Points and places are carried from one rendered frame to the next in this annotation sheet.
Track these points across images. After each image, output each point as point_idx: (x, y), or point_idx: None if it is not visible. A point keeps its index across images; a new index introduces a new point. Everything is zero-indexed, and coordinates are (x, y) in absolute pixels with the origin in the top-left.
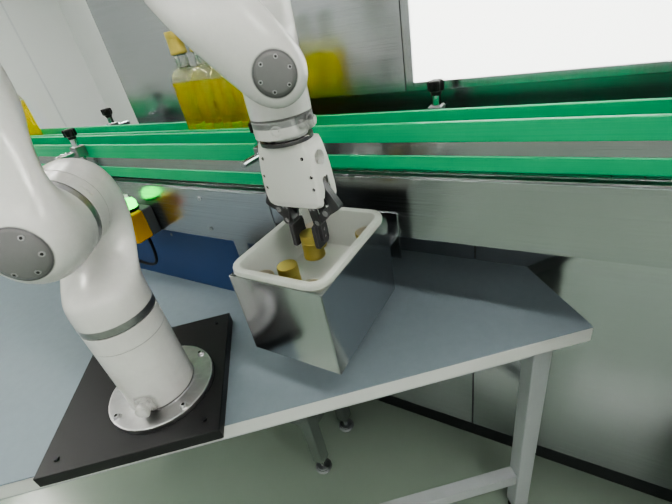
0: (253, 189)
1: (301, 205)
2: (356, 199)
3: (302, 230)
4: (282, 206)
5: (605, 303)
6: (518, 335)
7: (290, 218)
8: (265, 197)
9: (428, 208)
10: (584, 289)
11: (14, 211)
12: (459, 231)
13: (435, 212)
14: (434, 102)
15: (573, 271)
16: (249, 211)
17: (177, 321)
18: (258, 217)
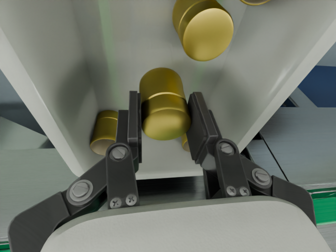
0: (316, 190)
1: (154, 223)
2: (153, 185)
3: (189, 129)
4: (247, 194)
5: (2, 122)
6: (0, 75)
7: (215, 154)
8: (291, 180)
9: (51, 188)
10: (13, 129)
11: None
12: (20, 163)
13: (43, 184)
14: None
15: (16, 140)
16: (311, 151)
17: None
18: (293, 143)
